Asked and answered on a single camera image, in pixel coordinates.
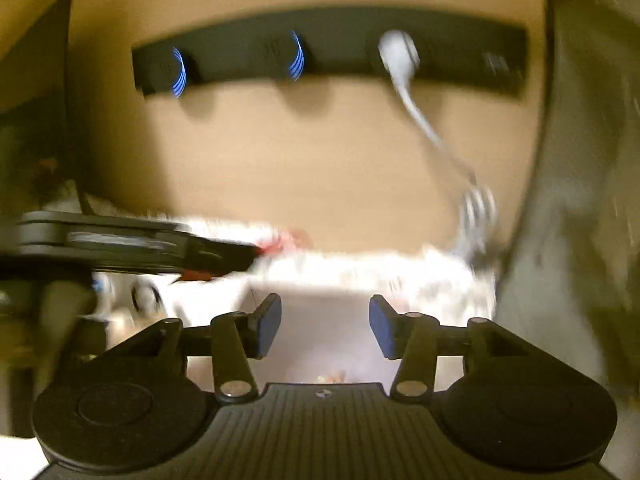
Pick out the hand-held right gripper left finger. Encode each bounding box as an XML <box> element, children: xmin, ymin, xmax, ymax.
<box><xmin>107</xmin><ymin>294</ymin><xmax>283</xmax><ymax>407</ymax></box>

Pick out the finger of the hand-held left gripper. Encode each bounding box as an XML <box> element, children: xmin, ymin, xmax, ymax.
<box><xmin>186</xmin><ymin>235</ymin><xmax>262</xmax><ymax>281</ymax></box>

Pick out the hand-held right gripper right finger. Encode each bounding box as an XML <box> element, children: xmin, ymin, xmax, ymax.
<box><xmin>368</xmin><ymin>295</ymin><xmax>542</xmax><ymax>404</ymax></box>

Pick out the red cloth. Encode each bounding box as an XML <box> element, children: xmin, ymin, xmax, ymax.
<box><xmin>250</xmin><ymin>229</ymin><xmax>313</xmax><ymax>263</ymax></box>

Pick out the white printed bed sheet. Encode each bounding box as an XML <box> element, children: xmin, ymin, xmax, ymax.
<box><xmin>95</xmin><ymin>214</ymin><xmax>498</xmax><ymax>322</ymax></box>

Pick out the black power strip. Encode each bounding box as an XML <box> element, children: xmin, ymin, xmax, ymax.
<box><xmin>131</xmin><ymin>6</ymin><xmax>530</xmax><ymax>99</ymax></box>

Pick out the olive curtain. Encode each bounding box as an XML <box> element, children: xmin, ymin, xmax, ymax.
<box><xmin>492</xmin><ymin>0</ymin><xmax>640</xmax><ymax>411</ymax></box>

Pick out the white plug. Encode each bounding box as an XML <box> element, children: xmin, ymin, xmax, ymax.
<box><xmin>377</xmin><ymin>29</ymin><xmax>422</xmax><ymax>83</ymax></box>

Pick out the white cable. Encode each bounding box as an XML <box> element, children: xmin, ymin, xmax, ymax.
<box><xmin>395</xmin><ymin>74</ymin><xmax>498</xmax><ymax>261</ymax></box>

